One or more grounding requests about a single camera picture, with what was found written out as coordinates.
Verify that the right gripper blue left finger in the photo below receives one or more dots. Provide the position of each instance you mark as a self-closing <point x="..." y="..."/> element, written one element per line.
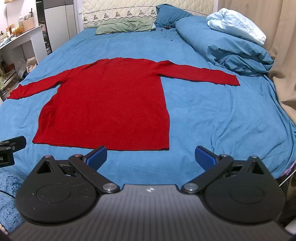
<point x="87" y="167"/>

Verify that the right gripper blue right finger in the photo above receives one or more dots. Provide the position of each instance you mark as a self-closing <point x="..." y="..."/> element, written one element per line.
<point x="215" y="167"/>

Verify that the red knit sweater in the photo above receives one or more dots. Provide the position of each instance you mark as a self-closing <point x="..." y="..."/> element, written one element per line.
<point x="118" y="103"/>

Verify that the blue fuzzy rug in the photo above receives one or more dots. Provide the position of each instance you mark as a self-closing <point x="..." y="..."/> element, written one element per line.
<point x="10" y="216"/>

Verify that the beige bag on floor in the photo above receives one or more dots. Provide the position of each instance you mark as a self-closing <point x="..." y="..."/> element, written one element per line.
<point x="31" y="63"/>

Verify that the blue rolled duvet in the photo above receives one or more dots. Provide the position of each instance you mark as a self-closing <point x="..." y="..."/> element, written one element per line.
<point x="221" y="49"/>

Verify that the woven basket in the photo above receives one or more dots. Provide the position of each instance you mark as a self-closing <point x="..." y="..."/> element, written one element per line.
<point x="28" y="24"/>

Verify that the white grey wardrobe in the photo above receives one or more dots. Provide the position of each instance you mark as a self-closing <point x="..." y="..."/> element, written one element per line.
<point x="58" y="21"/>

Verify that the light blue blanket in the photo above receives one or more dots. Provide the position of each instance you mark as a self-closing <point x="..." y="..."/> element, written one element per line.
<point x="234" y="23"/>

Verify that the green pillow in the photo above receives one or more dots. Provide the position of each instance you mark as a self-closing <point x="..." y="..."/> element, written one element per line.
<point x="125" y="25"/>

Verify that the cream quilted headboard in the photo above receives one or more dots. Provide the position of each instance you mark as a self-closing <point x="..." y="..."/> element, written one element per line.
<point x="95" y="12"/>

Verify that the dark blue pillow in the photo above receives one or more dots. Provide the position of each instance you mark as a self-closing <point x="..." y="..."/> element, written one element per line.
<point x="168" y="15"/>

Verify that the beige curtain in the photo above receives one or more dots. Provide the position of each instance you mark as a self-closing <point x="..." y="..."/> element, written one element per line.
<point x="277" y="20"/>

